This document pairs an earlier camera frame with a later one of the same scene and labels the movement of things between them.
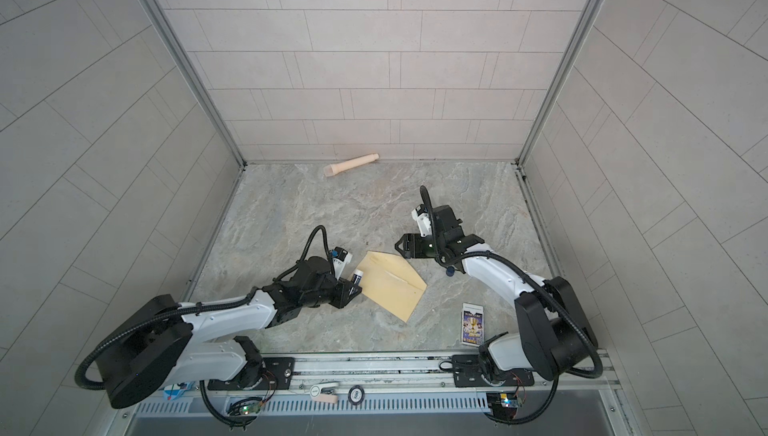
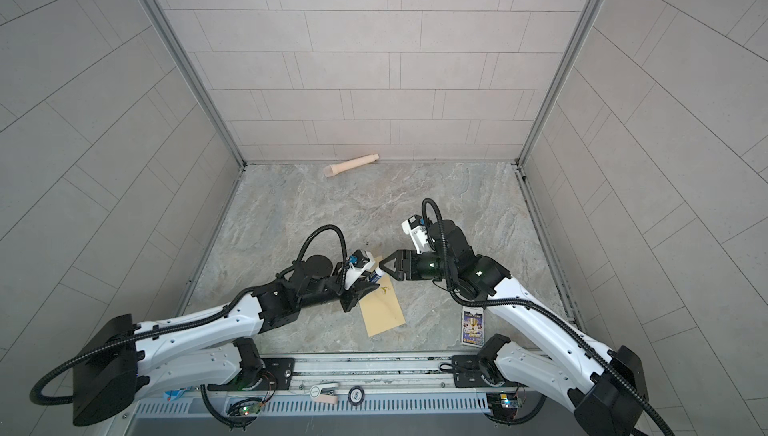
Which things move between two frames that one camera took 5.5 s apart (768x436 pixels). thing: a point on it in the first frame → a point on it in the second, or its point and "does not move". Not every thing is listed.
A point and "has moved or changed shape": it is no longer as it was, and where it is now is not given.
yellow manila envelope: (391, 281) has moved or changed shape
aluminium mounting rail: (568, 376) does not move
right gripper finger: (412, 245) → (403, 264)
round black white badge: (356, 395) does not move
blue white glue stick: (357, 276) has moved or changed shape
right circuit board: (504, 404) does not move
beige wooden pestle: (332, 169) does not move
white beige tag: (317, 396) does not move
